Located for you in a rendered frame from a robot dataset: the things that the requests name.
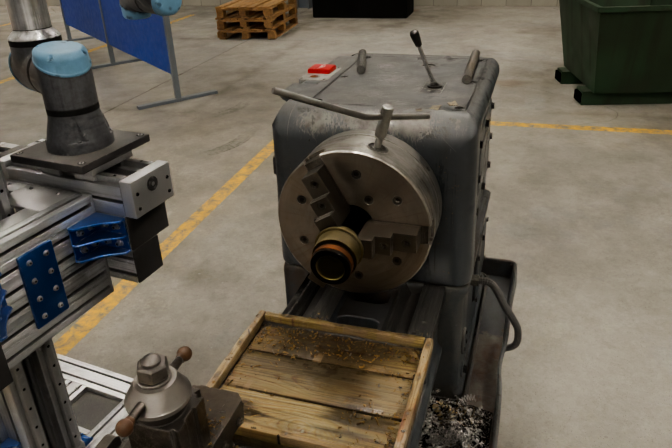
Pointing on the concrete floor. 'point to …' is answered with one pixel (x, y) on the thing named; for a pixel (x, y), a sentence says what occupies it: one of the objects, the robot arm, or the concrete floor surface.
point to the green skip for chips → (617, 43)
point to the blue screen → (111, 16)
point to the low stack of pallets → (256, 16)
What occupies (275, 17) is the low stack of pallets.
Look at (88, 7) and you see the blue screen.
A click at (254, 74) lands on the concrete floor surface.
